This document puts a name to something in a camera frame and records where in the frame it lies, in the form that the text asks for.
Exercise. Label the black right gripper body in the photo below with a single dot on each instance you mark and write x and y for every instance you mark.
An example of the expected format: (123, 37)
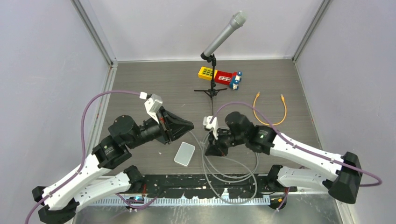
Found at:
(228, 138)

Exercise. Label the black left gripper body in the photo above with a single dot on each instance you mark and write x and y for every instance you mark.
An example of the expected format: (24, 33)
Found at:
(161, 126)

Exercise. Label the white network switch box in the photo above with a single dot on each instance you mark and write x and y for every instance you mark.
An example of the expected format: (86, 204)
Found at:
(184, 154)

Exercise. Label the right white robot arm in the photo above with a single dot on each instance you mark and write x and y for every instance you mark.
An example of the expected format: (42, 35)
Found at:
(335, 174)

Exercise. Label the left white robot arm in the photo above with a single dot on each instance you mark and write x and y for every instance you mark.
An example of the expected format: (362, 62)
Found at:
(62, 200)

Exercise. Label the black microphone tripod stand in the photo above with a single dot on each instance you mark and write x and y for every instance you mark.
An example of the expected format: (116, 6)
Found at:
(212, 92)

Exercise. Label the colourful toy block vehicle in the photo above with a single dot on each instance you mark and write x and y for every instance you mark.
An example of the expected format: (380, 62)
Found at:
(232, 80)

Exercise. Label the grey handheld microphone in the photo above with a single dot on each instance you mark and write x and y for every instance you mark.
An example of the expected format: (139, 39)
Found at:
(236, 22)

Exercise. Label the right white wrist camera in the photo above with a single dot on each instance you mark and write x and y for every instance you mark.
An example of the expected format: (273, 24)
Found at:
(210, 123)

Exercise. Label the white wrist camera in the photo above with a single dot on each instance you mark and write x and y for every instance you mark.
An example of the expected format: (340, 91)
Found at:
(152, 105)
(210, 123)

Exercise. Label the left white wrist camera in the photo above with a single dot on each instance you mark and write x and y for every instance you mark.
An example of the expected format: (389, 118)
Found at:
(152, 105)

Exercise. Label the slotted cable duct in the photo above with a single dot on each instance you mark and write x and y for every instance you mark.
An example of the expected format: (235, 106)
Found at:
(116, 201)

